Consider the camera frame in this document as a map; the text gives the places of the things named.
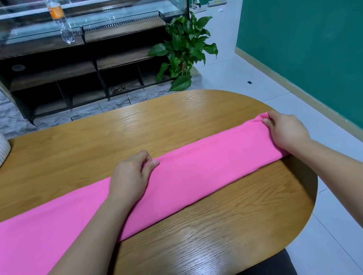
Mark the person's right hand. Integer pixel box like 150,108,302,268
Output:
260,104,314,160

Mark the person's left hand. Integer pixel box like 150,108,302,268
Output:
100,147,167,213

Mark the pile of pink cloths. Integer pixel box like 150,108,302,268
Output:
0,110,306,275

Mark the dark wooden shelf cabinet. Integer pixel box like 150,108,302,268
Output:
0,8,206,129

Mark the green potted plant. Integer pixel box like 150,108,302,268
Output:
142,9,225,97

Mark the clear bottle with orange label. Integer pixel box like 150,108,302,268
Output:
44,0,77,48

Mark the glass display case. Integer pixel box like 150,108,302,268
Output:
0,0,196,48

